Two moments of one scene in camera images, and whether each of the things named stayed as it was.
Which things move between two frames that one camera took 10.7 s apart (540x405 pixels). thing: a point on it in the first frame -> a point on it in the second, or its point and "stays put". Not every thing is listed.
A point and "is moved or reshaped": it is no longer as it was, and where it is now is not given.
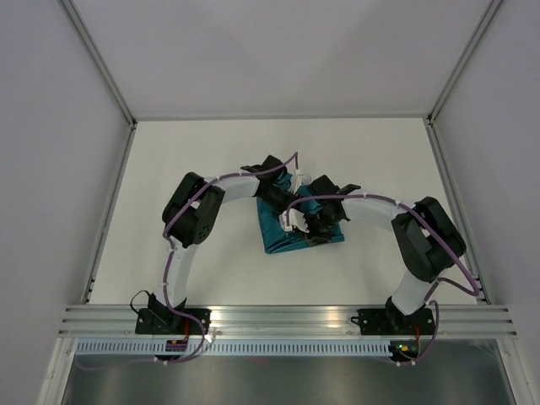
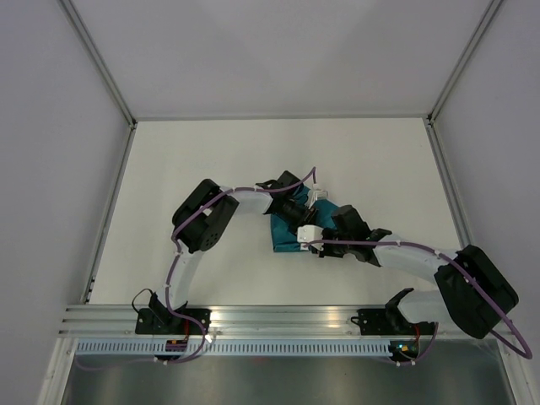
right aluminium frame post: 464,58 stays put
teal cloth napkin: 275,236 is moved or reshaped
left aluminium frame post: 99,60 stays put
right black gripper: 313,238 -> 326,252
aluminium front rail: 287,321 stays put
